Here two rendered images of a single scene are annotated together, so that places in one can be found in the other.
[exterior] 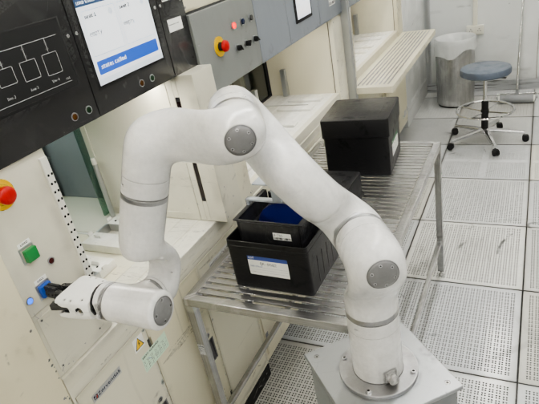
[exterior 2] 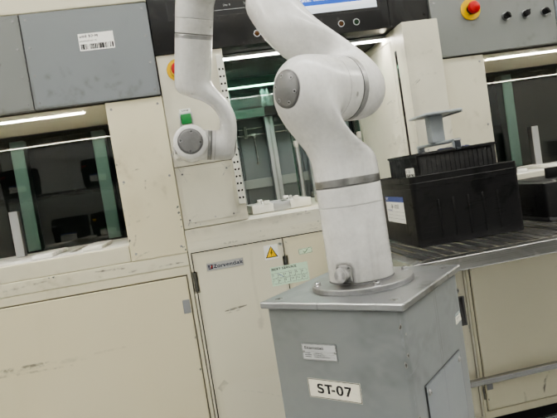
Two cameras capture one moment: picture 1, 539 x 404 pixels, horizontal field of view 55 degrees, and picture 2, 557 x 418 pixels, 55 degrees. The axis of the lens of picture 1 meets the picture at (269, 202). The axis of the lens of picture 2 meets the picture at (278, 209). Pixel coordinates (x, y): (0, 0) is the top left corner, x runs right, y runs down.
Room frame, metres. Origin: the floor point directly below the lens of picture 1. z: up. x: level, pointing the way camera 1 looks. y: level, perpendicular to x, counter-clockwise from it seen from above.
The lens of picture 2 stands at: (0.21, -0.88, 0.97)
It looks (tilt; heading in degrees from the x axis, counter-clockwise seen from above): 3 degrees down; 52
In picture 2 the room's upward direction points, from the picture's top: 9 degrees counter-clockwise
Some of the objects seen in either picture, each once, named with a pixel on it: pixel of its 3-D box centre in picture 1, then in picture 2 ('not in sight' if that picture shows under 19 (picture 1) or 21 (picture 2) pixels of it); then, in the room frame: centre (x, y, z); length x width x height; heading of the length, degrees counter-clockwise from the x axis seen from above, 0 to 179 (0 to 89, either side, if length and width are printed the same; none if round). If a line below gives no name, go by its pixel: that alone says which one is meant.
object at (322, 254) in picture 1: (287, 243); (444, 202); (1.44, -0.03, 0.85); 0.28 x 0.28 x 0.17; 58
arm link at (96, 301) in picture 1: (108, 301); not in sight; (0.94, 0.38, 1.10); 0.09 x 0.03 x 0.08; 150
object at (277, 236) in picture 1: (283, 222); (440, 172); (1.44, -0.03, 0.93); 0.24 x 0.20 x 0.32; 58
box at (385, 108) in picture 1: (362, 135); not in sight; (2.14, -0.46, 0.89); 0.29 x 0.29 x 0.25; 64
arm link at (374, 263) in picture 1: (371, 275); (326, 121); (0.90, -0.18, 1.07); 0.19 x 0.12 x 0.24; 3
